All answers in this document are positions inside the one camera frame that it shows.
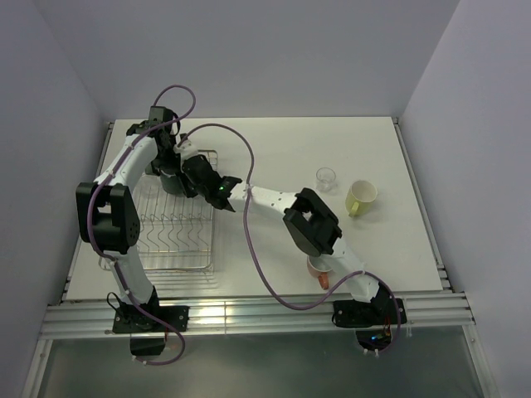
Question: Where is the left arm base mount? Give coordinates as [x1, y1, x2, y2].
[112, 303, 189, 358]

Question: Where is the small clear glass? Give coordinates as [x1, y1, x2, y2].
[315, 167, 336, 192]

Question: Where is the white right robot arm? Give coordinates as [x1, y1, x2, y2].
[182, 155, 398, 323]

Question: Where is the wire dish rack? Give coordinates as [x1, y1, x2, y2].
[106, 149, 219, 273]

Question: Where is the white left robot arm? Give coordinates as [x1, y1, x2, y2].
[76, 106, 181, 331]

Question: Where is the pale yellow mug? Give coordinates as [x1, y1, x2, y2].
[345, 180, 378, 217]

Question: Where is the pink mug white interior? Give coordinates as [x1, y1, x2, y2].
[306, 256, 332, 290]

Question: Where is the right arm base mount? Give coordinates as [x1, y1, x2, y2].
[331, 298, 407, 352]

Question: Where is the aluminium rail frame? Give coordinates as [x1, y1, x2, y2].
[40, 117, 497, 397]

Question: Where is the dark green ceramic mug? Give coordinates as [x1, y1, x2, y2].
[159, 170, 184, 197]

